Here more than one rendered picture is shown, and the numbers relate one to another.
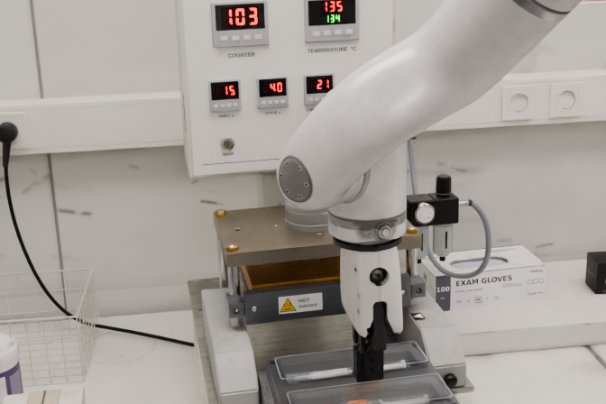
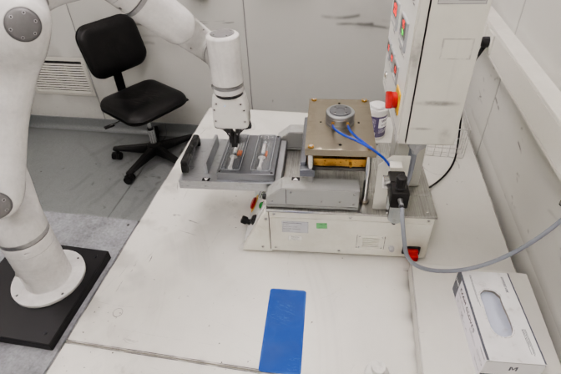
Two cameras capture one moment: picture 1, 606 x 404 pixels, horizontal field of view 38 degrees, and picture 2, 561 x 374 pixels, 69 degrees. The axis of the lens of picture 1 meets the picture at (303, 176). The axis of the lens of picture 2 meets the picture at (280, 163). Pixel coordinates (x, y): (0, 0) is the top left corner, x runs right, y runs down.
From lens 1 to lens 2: 1.67 m
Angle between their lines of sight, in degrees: 94
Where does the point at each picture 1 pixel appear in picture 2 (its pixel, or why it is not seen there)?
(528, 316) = (442, 347)
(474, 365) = (396, 304)
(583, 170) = not seen: outside the picture
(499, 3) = not seen: hidden behind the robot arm
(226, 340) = (300, 127)
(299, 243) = (310, 115)
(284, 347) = not seen: hidden behind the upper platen
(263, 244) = (315, 107)
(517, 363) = (396, 330)
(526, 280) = (476, 347)
